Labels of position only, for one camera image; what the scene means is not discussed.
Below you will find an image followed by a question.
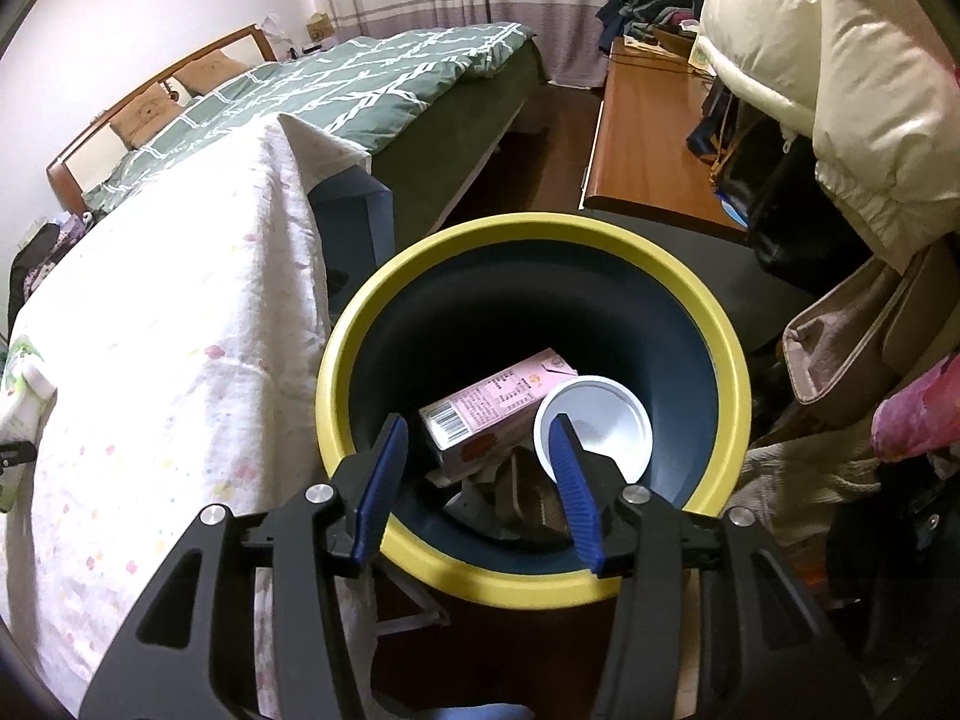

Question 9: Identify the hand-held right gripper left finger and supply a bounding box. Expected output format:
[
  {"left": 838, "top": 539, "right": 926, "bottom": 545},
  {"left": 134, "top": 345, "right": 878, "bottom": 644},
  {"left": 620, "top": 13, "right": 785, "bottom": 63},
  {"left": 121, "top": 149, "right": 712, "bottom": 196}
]
[{"left": 79, "top": 412, "right": 410, "bottom": 720}]

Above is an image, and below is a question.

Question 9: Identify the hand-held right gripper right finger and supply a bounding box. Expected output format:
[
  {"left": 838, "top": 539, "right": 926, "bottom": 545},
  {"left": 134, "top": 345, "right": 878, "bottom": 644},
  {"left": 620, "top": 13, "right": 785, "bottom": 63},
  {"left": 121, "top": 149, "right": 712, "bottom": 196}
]
[{"left": 546, "top": 413, "right": 875, "bottom": 720}]

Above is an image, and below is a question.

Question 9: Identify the cream paper cup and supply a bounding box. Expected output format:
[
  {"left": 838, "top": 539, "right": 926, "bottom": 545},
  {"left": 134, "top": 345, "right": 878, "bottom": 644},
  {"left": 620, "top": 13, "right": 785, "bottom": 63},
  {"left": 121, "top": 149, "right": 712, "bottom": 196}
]
[{"left": 532, "top": 375, "right": 650, "bottom": 485}]

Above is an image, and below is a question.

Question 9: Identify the white bottle with green label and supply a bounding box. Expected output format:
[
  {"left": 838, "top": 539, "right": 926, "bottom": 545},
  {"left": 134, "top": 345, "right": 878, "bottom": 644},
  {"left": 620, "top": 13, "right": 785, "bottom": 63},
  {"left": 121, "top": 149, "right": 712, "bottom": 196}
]
[{"left": 0, "top": 337, "right": 58, "bottom": 515}]

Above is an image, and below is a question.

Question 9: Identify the pink drink carton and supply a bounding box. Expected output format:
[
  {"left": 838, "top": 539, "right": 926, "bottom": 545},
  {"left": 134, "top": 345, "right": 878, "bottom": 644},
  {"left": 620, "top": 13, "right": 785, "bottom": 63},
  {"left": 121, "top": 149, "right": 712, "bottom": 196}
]
[{"left": 418, "top": 347, "right": 580, "bottom": 481}]

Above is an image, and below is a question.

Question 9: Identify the dark bin with yellow rim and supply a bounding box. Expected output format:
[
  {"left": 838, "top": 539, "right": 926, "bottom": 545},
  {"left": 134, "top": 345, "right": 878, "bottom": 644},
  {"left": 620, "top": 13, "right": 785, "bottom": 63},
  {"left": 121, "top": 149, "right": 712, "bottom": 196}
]
[{"left": 315, "top": 214, "right": 751, "bottom": 608}]

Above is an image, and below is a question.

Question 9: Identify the white floral tablecloth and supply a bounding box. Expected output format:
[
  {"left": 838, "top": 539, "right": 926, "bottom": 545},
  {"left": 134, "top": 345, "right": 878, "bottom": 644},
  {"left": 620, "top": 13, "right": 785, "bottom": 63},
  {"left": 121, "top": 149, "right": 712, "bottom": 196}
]
[{"left": 0, "top": 116, "right": 376, "bottom": 713}]

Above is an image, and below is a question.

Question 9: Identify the pile of dark clothes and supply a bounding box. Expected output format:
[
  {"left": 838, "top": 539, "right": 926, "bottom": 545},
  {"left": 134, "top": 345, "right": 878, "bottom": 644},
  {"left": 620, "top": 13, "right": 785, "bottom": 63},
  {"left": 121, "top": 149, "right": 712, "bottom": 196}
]
[{"left": 7, "top": 221, "right": 98, "bottom": 316}]

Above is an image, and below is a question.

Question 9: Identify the cream knit cloth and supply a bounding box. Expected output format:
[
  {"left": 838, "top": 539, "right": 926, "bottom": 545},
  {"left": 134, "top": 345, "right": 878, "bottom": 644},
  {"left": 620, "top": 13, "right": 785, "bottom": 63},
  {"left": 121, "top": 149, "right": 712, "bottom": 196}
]
[{"left": 739, "top": 435, "right": 886, "bottom": 550}]

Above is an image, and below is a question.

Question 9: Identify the beige bag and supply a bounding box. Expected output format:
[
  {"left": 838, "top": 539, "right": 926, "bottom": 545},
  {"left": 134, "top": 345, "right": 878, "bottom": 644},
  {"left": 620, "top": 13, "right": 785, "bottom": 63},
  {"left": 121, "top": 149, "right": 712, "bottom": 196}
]
[{"left": 780, "top": 240, "right": 960, "bottom": 422}]

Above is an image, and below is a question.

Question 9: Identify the wooden bed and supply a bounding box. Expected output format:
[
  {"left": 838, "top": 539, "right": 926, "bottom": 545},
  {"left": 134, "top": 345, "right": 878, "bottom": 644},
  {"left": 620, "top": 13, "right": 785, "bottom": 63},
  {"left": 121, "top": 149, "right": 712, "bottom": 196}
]
[{"left": 46, "top": 21, "right": 550, "bottom": 256}]

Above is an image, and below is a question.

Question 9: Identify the black bag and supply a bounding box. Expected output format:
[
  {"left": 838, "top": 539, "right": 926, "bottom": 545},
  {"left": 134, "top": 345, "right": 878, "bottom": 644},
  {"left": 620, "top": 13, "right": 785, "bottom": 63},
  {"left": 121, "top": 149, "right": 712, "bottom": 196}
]
[{"left": 686, "top": 82, "right": 871, "bottom": 295}]

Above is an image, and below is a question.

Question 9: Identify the wooden desk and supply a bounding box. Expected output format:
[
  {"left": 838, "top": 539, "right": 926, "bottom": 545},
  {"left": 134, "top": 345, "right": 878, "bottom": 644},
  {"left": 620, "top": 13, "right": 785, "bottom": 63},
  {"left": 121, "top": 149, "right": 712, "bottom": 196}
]
[{"left": 579, "top": 37, "right": 751, "bottom": 242}]

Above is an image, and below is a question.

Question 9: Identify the pink cloth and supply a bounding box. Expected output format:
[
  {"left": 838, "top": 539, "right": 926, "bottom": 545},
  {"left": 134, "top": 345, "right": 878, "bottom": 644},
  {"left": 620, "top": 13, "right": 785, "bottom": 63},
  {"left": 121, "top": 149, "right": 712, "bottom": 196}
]
[{"left": 874, "top": 360, "right": 960, "bottom": 466}]

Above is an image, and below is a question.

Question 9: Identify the brown pillow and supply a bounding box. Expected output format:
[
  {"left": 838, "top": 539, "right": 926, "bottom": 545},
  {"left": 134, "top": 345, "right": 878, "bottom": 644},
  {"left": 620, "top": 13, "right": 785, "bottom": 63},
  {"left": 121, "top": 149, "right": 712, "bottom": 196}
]
[
  {"left": 111, "top": 86, "right": 181, "bottom": 148},
  {"left": 174, "top": 56, "right": 248, "bottom": 95}
]

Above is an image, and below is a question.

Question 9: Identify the green plaid duvet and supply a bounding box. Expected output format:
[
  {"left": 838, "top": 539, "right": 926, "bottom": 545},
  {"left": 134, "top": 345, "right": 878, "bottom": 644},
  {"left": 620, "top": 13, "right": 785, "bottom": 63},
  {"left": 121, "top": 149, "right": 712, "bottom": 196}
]
[{"left": 82, "top": 21, "right": 538, "bottom": 215}]

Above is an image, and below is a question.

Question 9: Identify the heap of clothes on desk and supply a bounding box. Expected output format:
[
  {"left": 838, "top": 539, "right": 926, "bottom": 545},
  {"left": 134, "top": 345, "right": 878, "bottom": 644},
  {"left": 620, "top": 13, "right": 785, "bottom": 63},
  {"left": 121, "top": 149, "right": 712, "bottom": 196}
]
[{"left": 596, "top": 0, "right": 710, "bottom": 53}]

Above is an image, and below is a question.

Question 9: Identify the cream puffer jacket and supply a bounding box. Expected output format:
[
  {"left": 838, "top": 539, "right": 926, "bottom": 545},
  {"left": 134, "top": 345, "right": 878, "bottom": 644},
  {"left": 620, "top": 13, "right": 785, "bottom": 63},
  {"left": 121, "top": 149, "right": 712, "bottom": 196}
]
[{"left": 697, "top": 0, "right": 960, "bottom": 275}]

